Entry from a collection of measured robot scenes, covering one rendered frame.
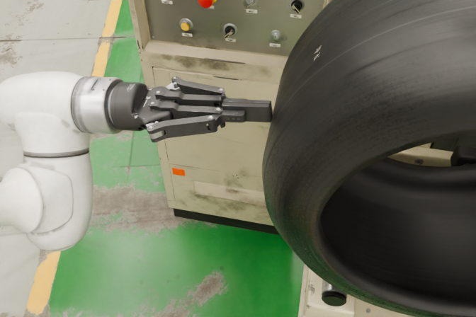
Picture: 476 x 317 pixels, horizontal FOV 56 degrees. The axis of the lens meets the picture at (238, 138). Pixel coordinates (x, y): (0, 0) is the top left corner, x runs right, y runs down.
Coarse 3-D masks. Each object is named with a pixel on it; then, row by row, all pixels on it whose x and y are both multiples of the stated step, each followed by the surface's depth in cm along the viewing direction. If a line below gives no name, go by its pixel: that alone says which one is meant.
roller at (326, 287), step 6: (324, 282) 81; (324, 288) 80; (330, 288) 79; (324, 294) 79; (330, 294) 79; (336, 294) 78; (342, 294) 79; (324, 300) 80; (330, 300) 80; (336, 300) 79; (342, 300) 79
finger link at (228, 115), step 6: (222, 114) 64; (228, 114) 64; (234, 114) 64; (240, 114) 63; (216, 120) 63; (222, 120) 64; (228, 120) 64; (234, 120) 64; (240, 120) 64; (210, 126) 63; (216, 126) 64
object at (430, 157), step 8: (400, 152) 98; (408, 152) 98; (416, 152) 98; (424, 152) 98; (432, 152) 98; (440, 152) 98; (448, 152) 98; (400, 160) 100; (408, 160) 99; (416, 160) 99; (424, 160) 98; (432, 160) 98; (440, 160) 97; (448, 160) 97
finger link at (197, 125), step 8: (168, 120) 64; (176, 120) 64; (184, 120) 63; (192, 120) 63; (200, 120) 63; (208, 120) 63; (152, 128) 63; (160, 128) 63; (168, 128) 63; (176, 128) 63; (184, 128) 64; (192, 128) 64; (200, 128) 64; (208, 128) 64; (216, 128) 64; (168, 136) 64; (176, 136) 65
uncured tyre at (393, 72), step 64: (384, 0) 52; (448, 0) 46; (320, 64) 53; (384, 64) 45; (448, 64) 42; (320, 128) 50; (384, 128) 46; (448, 128) 44; (320, 192) 55; (384, 192) 92; (448, 192) 90; (320, 256) 66; (384, 256) 84; (448, 256) 84
